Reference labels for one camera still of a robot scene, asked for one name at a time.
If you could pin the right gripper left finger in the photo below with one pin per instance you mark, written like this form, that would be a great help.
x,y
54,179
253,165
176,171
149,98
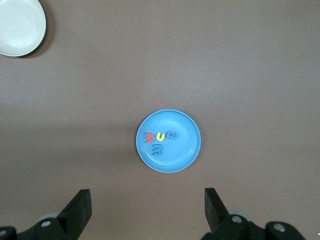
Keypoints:
x,y
75,217

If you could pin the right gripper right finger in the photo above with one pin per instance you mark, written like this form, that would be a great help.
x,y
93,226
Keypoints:
x,y
220,217

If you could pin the blue small letter m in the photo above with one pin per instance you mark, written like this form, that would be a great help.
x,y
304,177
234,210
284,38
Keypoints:
x,y
162,149

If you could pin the yellow small letter n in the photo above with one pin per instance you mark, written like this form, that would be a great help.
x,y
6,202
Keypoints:
x,y
160,140

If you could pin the red small letter w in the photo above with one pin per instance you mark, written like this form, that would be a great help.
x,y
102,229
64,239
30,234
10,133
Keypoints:
x,y
150,137

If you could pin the blue plate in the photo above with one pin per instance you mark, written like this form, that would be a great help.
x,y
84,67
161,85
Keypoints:
x,y
180,155

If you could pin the blue small letter a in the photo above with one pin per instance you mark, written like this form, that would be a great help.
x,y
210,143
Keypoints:
x,y
175,136

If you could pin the beige plate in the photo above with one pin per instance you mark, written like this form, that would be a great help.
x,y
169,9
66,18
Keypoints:
x,y
20,30

